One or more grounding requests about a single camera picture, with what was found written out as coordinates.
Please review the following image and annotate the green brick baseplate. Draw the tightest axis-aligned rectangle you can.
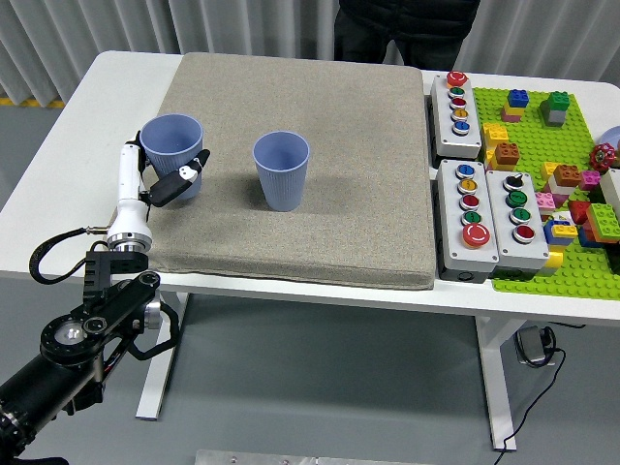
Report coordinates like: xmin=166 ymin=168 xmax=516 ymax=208
xmin=472 ymin=86 xmax=620 ymax=302

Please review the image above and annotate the grey selector switch control box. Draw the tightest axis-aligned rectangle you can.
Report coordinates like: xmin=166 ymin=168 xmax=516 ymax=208
xmin=484 ymin=169 xmax=551 ymax=280

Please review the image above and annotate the grey-brown mat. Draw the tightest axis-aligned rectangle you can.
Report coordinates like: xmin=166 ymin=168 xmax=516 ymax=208
xmin=107 ymin=51 xmax=436 ymax=292

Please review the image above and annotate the grey five-button control box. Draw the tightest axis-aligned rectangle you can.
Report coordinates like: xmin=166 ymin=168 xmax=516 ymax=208
xmin=435 ymin=158 xmax=501 ymax=283
xmin=429 ymin=71 xmax=485 ymax=161

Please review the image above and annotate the blue ribbed cup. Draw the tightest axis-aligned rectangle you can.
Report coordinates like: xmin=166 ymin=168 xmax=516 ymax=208
xmin=139 ymin=113 xmax=204 ymax=202
xmin=252 ymin=131 xmax=311 ymax=212

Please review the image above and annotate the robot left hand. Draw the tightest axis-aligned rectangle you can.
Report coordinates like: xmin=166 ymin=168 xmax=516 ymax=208
xmin=106 ymin=129 xmax=212 ymax=241

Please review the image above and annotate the person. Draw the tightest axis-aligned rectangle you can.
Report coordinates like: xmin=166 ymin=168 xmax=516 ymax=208
xmin=333 ymin=0 xmax=481 ymax=72

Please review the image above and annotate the black power cable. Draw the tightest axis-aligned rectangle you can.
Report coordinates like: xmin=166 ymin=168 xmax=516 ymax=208
xmin=498 ymin=326 xmax=568 ymax=454

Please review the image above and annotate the white box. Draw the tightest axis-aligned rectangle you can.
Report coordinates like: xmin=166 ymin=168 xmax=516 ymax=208
xmin=600 ymin=169 xmax=620 ymax=219

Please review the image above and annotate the red toy brick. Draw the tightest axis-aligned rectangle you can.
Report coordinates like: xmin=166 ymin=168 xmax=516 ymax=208
xmin=569 ymin=201 xmax=592 ymax=227

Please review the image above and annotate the grey power adapter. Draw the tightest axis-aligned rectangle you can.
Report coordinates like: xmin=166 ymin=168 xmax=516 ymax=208
xmin=513 ymin=326 xmax=557 ymax=367

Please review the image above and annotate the brown toy brick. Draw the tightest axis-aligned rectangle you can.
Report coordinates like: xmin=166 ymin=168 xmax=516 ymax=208
xmin=554 ymin=164 xmax=582 ymax=188
xmin=493 ymin=142 xmax=522 ymax=171

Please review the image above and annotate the blue and yellow toy brick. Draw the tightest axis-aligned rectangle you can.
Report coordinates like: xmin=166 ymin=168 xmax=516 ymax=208
xmin=542 ymin=220 xmax=580 ymax=248

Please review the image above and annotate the white pleated curtain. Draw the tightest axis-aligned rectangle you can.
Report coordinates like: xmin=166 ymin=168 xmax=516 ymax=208
xmin=0 ymin=0 xmax=620 ymax=110

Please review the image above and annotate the large green toy brick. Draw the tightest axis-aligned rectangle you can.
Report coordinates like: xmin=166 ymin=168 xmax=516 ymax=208
xmin=585 ymin=202 xmax=620 ymax=243

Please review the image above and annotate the white table leg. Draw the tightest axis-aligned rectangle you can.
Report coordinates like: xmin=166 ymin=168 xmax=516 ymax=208
xmin=473 ymin=314 xmax=518 ymax=451
xmin=135 ymin=290 xmax=190 ymax=420

